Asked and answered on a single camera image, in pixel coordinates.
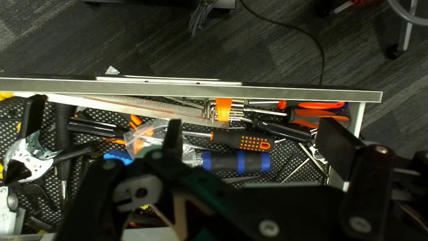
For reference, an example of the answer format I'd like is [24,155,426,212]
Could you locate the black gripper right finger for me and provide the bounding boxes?
[315,116,397,241]

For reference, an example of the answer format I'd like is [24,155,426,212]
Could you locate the clear plastic bag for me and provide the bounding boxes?
[122,117,197,163]

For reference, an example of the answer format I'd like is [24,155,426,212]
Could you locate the grey metal tool drawer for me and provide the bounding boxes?
[0,75,385,241]

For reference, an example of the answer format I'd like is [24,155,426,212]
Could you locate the orange black handled screwdriver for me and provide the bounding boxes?
[181,128,276,154]

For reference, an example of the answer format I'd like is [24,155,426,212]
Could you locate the blue black handled screwdriver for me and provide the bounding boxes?
[199,150,272,175]

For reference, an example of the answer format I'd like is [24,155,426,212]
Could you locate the silver metal clamp tool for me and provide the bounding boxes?
[0,183,26,235]

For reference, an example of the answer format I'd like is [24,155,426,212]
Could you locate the hex key set orange holder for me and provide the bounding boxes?
[201,96,283,124]

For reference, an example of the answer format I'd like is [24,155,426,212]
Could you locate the thin black floor cable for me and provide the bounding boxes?
[238,0,326,87]

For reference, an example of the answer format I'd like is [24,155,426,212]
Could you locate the long metal ruler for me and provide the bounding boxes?
[82,93,216,128]

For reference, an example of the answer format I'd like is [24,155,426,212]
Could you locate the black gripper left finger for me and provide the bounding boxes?
[57,117,188,241]

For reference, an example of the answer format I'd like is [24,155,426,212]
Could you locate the silver locking pliers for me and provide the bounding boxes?
[0,93,61,184]

